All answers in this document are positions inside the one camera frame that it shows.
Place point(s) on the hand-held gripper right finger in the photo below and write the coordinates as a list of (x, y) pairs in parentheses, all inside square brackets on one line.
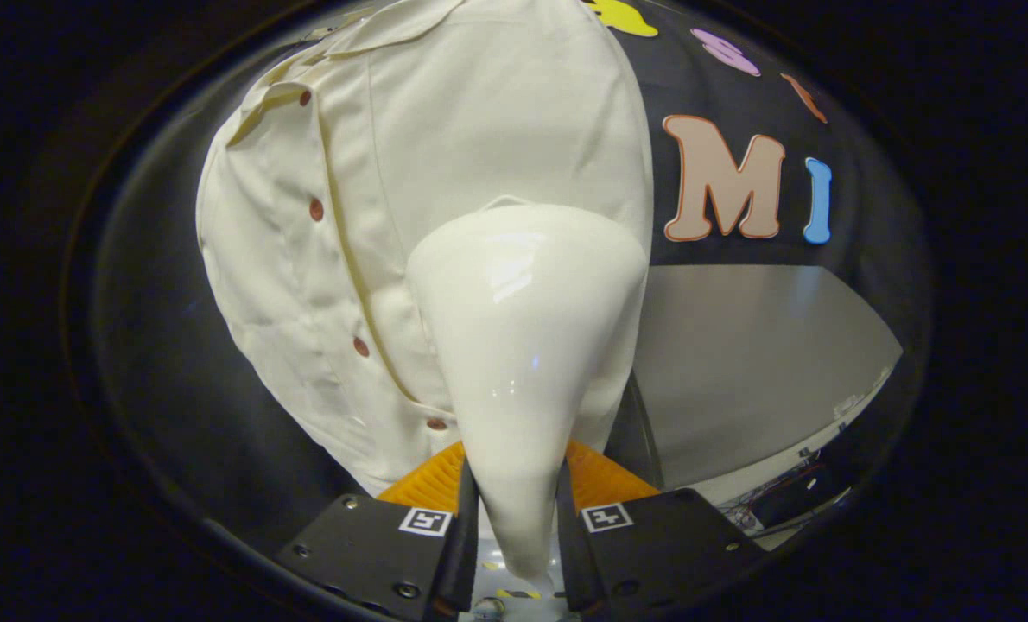
[(652, 544)]

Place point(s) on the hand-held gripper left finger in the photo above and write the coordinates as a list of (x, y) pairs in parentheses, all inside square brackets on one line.
[(367, 544)]

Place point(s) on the white garment steamer head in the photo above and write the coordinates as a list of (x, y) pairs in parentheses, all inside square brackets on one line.
[(523, 345)]

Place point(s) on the cream button-up shirt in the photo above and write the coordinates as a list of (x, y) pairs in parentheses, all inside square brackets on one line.
[(445, 130)]

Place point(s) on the grey-topped white cabinet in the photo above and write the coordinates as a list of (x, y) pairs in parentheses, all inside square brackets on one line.
[(739, 363)]

